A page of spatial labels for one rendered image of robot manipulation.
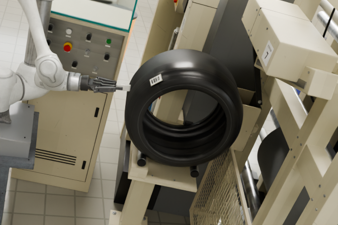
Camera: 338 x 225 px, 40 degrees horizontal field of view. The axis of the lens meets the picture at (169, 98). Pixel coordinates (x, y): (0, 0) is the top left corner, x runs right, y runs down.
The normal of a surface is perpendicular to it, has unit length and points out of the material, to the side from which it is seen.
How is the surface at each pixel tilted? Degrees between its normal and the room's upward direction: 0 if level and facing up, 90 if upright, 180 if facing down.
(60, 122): 90
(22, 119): 5
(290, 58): 90
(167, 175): 0
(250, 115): 90
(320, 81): 72
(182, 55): 18
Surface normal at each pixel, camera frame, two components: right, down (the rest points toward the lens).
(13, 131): 0.35, -0.83
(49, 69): 0.15, -0.04
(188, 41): 0.02, 0.50
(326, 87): 0.11, 0.22
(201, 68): 0.26, -0.67
